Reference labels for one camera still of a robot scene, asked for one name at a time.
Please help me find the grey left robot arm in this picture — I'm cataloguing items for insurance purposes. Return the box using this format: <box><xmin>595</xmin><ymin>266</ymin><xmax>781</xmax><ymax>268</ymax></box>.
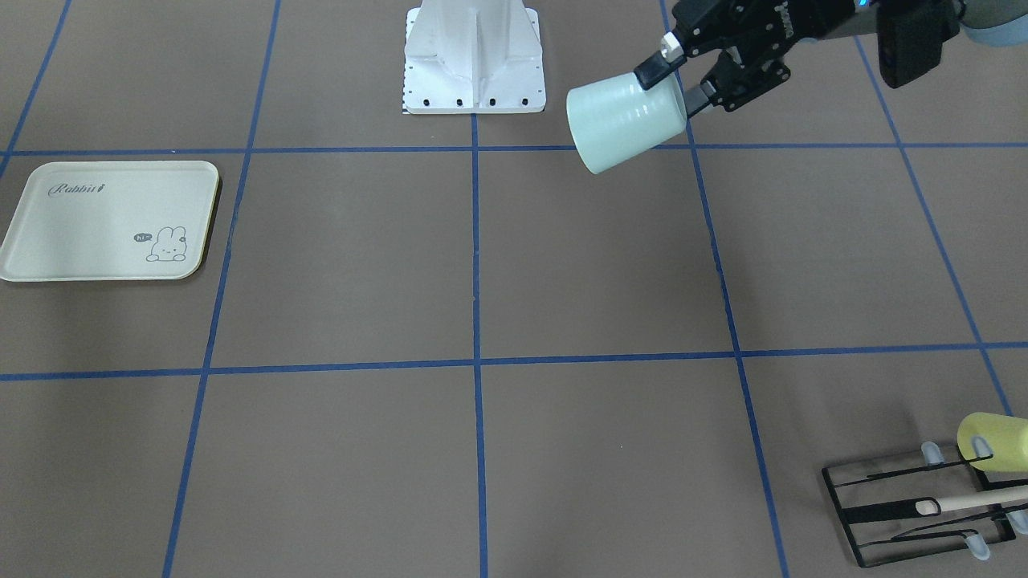
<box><xmin>633</xmin><ymin>1</ymin><xmax>1027</xmax><ymax>116</ymax></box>

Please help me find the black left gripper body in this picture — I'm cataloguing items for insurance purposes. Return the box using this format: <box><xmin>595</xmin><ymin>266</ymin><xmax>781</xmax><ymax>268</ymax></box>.
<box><xmin>671</xmin><ymin>1</ymin><xmax>877</xmax><ymax>112</ymax></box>

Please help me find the wooden rack handle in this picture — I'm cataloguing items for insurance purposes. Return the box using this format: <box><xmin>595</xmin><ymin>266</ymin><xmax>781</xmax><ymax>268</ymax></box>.
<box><xmin>914</xmin><ymin>486</ymin><xmax>1027</xmax><ymax>516</ymax></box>

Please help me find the black wire cup rack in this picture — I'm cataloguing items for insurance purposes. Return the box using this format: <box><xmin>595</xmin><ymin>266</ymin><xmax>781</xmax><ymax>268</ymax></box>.
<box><xmin>820</xmin><ymin>442</ymin><xmax>1026</xmax><ymax>568</ymax></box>

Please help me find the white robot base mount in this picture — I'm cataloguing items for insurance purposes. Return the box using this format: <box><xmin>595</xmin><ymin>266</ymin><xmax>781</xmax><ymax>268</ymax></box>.
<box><xmin>402</xmin><ymin>1</ymin><xmax>547</xmax><ymax>115</ymax></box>

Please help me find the pale green plastic cup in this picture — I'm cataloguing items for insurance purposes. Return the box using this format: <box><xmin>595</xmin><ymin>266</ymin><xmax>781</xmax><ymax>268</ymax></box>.
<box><xmin>565</xmin><ymin>73</ymin><xmax>687</xmax><ymax>174</ymax></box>

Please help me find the yellow plastic cup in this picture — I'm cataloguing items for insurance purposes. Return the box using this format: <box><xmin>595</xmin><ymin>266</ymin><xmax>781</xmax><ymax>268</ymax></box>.
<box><xmin>957</xmin><ymin>411</ymin><xmax>1027</xmax><ymax>473</ymax></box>

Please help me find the white rabbit print tray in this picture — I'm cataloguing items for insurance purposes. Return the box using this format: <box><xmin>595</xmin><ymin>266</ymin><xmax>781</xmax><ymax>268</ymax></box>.
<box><xmin>2</xmin><ymin>161</ymin><xmax>221</xmax><ymax>283</ymax></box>

